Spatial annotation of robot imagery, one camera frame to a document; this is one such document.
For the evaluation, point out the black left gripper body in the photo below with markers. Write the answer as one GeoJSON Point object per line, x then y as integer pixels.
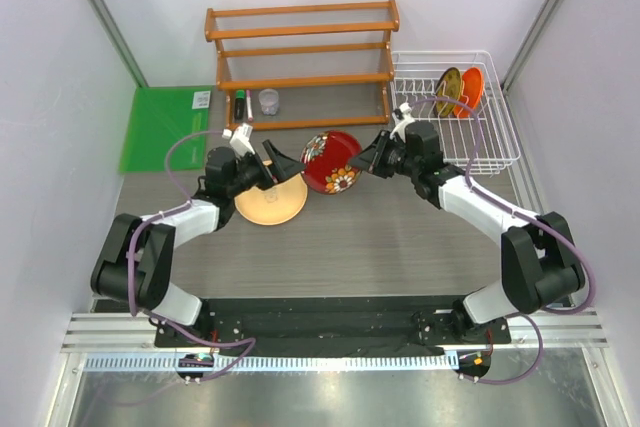
{"type": "Point", "coordinates": [250, 174]}

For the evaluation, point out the dark red patterned plate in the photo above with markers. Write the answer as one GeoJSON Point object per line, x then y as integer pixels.
{"type": "Point", "coordinates": [326, 157]}

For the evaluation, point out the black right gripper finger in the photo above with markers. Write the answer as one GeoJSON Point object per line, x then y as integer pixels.
{"type": "Point", "coordinates": [367, 160]}
{"type": "Point", "coordinates": [386, 144]}

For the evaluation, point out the cream yellow plate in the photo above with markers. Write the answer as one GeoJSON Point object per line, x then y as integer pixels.
{"type": "Point", "coordinates": [275, 206]}

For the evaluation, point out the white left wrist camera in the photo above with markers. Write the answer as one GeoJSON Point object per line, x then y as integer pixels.
{"type": "Point", "coordinates": [239, 139]}

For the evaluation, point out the aluminium front rail frame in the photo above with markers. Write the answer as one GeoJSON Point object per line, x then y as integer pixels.
{"type": "Point", "coordinates": [117, 342]}

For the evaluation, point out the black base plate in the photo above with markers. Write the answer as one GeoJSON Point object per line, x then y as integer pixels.
{"type": "Point", "coordinates": [346, 327]}

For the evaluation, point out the olive yellow patterned plate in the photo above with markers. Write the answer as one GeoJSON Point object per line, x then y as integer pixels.
{"type": "Point", "coordinates": [450, 86]}

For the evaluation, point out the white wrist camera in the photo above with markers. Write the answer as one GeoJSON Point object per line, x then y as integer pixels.
{"type": "Point", "coordinates": [402, 117]}
{"type": "Point", "coordinates": [239, 139]}

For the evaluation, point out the clear plastic cup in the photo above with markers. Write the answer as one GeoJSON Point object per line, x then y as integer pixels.
{"type": "Point", "coordinates": [269, 101]}

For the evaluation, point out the orange plastic plate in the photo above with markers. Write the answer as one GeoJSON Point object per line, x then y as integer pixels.
{"type": "Point", "coordinates": [473, 88]}

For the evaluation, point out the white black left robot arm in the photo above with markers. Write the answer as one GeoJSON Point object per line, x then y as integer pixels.
{"type": "Point", "coordinates": [135, 263]}

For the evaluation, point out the black green marker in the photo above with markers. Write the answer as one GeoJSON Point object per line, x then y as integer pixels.
{"type": "Point", "coordinates": [239, 105]}

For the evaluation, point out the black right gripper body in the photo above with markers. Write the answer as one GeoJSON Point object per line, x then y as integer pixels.
{"type": "Point", "coordinates": [397, 160]}

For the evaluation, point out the white wire dish rack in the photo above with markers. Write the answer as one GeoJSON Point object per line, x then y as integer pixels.
{"type": "Point", "coordinates": [490, 137]}

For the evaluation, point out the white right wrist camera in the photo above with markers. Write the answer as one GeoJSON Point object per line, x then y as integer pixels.
{"type": "Point", "coordinates": [402, 117]}

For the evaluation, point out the green plastic mat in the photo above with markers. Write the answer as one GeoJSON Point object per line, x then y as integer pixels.
{"type": "Point", "coordinates": [160, 117]}

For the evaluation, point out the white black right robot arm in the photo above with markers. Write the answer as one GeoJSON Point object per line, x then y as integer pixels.
{"type": "Point", "coordinates": [538, 260]}

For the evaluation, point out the pink white marker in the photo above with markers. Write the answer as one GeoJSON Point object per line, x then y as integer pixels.
{"type": "Point", "coordinates": [249, 109]}

